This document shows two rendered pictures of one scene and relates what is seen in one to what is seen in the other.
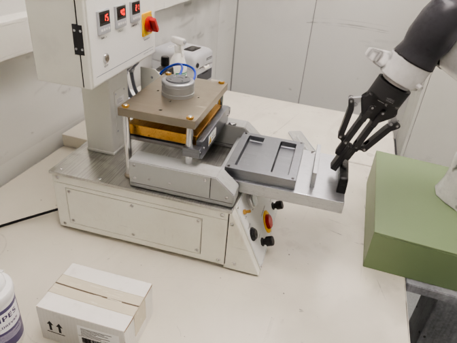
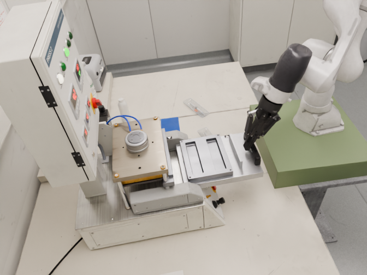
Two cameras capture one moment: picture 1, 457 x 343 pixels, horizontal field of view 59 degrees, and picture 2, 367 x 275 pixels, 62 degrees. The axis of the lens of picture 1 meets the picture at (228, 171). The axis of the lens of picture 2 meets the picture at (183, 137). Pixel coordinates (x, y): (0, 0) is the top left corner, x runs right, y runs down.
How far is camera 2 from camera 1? 0.47 m
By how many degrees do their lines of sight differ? 19
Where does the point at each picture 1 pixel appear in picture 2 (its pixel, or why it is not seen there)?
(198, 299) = (203, 257)
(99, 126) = (90, 183)
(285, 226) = not seen: hidden behind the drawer
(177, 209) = (169, 215)
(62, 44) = (66, 165)
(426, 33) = (289, 75)
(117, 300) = not seen: outside the picture
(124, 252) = (141, 248)
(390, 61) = (270, 91)
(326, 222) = not seen: hidden behind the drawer
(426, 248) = (306, 169)
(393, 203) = (277, 145)
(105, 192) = (118, 224)
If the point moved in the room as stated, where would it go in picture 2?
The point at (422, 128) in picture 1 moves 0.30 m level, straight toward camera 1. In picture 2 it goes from (247, 41) to (248, 57)
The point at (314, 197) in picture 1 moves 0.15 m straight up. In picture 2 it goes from (246, 175) to (249, 147)
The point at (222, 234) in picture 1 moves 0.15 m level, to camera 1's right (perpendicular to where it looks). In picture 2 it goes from (200, 215) to (236, 201)
